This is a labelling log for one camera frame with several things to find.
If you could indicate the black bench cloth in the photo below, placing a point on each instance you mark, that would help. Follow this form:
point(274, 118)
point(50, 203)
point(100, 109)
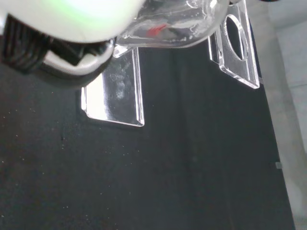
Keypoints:
point(144, 179)

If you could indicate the grey tape piece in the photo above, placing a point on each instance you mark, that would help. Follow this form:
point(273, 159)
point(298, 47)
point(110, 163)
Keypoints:
point(279, 165)

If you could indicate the clear acrylic funnel stand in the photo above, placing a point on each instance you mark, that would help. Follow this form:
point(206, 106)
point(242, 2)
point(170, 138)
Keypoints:
point(115, 100)

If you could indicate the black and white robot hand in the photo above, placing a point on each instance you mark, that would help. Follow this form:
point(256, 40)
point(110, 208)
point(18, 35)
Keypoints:
point(60, 19)

